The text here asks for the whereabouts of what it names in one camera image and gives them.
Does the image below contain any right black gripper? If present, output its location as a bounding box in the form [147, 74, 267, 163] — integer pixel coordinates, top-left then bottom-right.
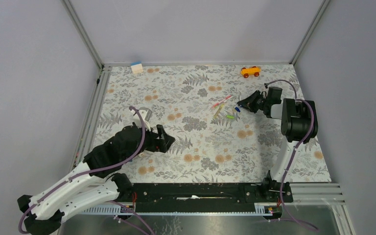
[237, 90, 269, 114]

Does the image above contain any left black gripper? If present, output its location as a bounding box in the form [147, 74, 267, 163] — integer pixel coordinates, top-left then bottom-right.
[123, 122, 175, 164]

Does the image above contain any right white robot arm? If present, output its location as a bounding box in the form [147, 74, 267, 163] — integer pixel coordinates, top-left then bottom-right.
[237, 87, 318, 203]

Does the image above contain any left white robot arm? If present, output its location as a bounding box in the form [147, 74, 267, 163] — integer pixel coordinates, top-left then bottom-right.
[17, 123, 175, 235]

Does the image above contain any olive yellow marker pen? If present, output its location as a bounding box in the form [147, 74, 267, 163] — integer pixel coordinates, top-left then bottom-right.
[213, 104, 224, 119]

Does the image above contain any pink marker pen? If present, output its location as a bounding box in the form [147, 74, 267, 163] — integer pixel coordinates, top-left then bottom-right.
[212, 95, 232, 108]

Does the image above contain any orange toy car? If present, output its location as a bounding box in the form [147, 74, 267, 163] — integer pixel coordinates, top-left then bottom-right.
[240, 66, 261, 78]

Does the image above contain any floral patterned table mat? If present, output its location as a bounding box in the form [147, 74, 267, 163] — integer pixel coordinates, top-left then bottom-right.
[83, 64, 332, 184]

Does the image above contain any white block with blue top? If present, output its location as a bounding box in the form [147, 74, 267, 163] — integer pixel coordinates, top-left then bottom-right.
[130, 62, 144, 74]

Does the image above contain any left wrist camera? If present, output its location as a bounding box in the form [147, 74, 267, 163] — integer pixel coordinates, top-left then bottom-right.
[131, 107, 152, 131]

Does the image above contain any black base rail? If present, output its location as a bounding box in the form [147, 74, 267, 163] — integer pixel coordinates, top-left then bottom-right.
[116, 183, 293, 213]

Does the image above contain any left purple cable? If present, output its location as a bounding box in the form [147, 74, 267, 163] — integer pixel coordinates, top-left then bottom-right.
[18, 106, 147, 235]

